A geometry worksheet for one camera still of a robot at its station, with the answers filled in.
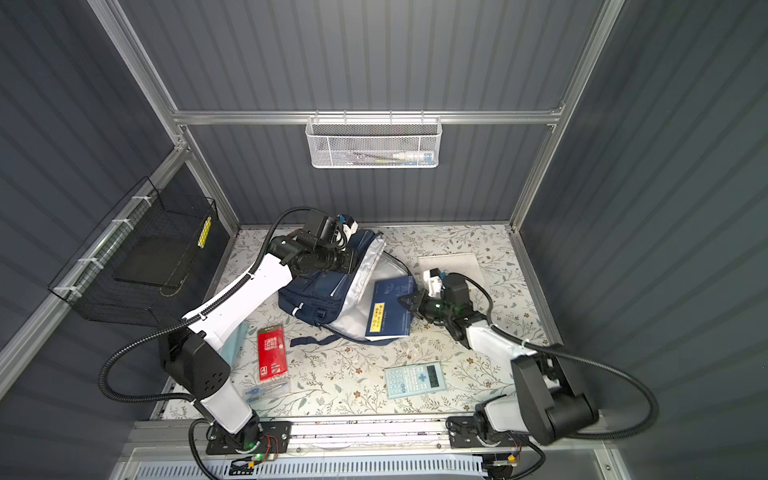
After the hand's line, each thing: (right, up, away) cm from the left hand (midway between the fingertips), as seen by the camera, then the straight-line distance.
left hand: (360, 260), depth 81 cm
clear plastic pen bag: (-26, -36, +1) cm, 45 cm away
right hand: (+12, -12, +3) cm, 17 cm away
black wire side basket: (-55, -4, -19) cm, 59 cm away
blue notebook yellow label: (+8, -16, +2) cm, 18 cm away
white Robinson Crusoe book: (+35, -2, +27) cm, 45 cm away
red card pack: (-28, -30, +9) cm, 42 cm away
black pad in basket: (-51, 0, -7) cm, 51 cm away
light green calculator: (+15, -33, 0) cm, 36 cm away
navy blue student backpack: (-6, -11, -2) cm, 12 cm away
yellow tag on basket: (-44, +8, +2) cm, 45 cm away
